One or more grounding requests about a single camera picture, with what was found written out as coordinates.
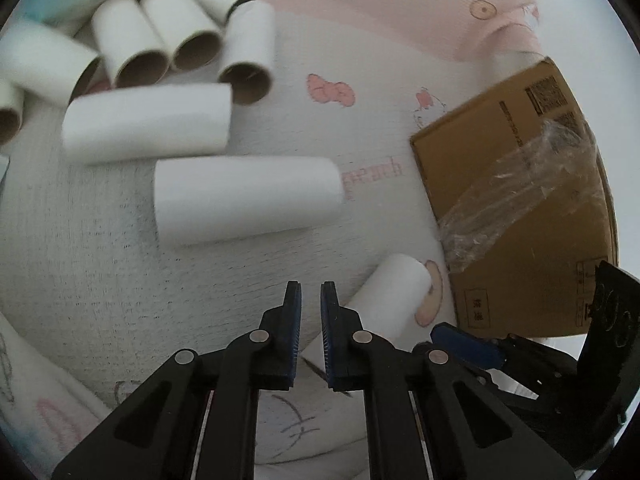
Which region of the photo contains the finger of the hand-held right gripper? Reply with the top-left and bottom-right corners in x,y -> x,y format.
430,322 -> 581,401

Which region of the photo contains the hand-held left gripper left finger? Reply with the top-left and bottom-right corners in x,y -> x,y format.
51,280 -> 303,480

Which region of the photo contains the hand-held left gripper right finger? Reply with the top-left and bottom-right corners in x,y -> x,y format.
320,281 -> 577,480

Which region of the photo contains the white paper roll tube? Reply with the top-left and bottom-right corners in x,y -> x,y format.
152,156 -> 347,247
300,253 -> 432,367
61,82 -> 233,166

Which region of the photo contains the brown cardboard box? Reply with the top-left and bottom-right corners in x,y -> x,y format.
410,56 -> 621,339

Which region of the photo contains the clear plastic tape strip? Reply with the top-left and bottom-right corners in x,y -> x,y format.
437,120 -> 598,273

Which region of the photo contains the white printed blanket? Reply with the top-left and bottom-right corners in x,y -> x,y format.
0,7 -> 501,480

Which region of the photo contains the pile of white tubes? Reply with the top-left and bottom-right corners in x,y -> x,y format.
0,0 -> 277,146

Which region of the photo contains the pink printed cloth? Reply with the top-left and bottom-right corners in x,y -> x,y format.
210,0 -> 546,63

